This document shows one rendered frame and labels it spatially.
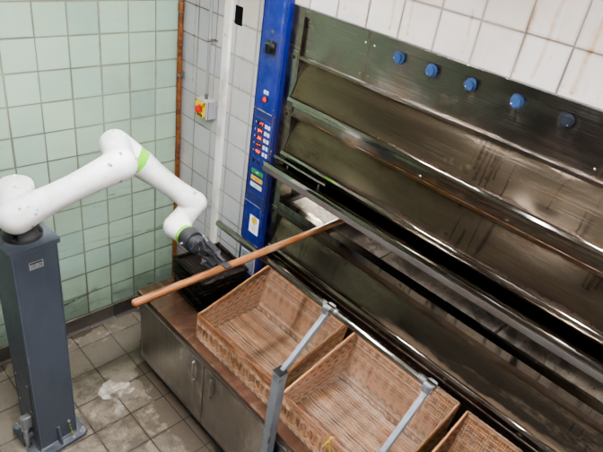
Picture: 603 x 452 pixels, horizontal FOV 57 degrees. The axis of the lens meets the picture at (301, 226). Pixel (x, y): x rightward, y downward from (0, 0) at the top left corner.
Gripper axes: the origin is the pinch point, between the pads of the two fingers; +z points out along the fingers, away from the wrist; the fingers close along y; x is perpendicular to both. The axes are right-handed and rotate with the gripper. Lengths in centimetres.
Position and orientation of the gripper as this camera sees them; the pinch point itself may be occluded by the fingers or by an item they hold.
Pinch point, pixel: (223, 266)
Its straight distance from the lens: 224.2
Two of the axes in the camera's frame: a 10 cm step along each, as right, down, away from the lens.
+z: 6.8, 4.6, -5.7
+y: -1.4, 8.4, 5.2
